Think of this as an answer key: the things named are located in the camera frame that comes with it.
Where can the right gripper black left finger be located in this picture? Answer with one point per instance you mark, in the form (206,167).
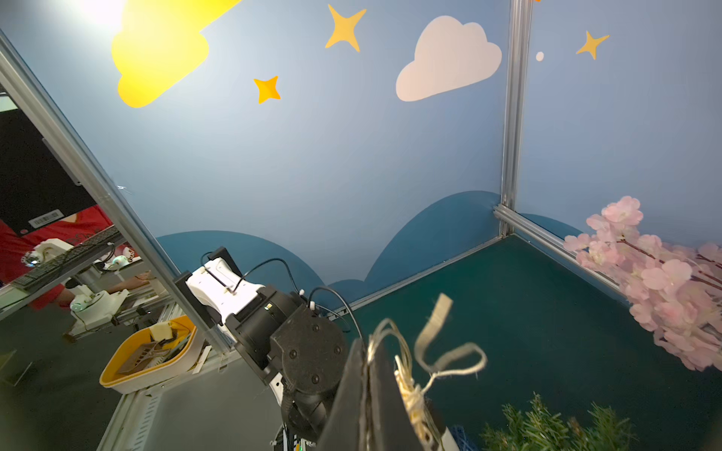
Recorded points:
(346,429)

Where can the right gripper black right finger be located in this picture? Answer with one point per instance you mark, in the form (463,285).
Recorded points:
(389,426)

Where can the string lights with rattan balls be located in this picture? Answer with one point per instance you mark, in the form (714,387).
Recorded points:
(414,376)

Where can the small green christmas tree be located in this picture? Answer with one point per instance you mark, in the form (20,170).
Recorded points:
(539,429)

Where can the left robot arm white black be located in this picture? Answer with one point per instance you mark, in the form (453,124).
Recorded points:
(282,336)

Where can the pink cherry blossom tree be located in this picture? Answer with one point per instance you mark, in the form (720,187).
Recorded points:
(674,291)

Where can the yellow white plastic bin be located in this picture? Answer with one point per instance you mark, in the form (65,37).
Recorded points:
(152,355)

